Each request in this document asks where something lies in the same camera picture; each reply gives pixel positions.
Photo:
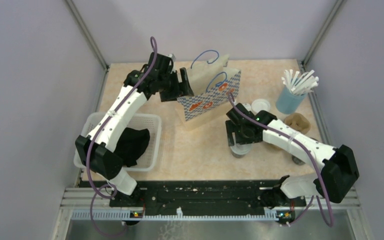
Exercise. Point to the stack of dark cups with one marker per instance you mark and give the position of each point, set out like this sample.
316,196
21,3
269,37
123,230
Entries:
297,161

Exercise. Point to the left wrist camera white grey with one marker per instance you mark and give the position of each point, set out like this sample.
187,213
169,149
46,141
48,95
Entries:
172,57

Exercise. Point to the blue straw holder cup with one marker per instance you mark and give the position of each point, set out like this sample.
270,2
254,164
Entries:
287,103

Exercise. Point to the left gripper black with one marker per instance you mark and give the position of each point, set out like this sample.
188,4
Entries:
177,92

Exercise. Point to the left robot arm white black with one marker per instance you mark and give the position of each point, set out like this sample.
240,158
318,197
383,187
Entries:
101,150

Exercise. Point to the white cup lid stack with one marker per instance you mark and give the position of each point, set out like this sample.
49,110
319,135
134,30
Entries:
260,104

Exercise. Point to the brown pulp cup carrier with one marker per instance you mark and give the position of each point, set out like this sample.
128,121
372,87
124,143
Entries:
298,122

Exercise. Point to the black cloth in basket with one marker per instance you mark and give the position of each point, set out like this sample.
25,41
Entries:
131,145

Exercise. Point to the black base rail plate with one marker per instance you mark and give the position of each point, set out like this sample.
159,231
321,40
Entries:
207,197

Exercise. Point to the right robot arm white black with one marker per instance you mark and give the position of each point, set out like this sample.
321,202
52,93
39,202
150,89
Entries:
335,168

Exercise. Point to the white slotted cable duct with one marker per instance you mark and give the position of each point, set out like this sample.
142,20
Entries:
136,214

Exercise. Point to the paper bag blue checkered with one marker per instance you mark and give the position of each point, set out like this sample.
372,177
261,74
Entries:
211,80

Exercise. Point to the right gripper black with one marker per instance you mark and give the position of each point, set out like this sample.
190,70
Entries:
240,140

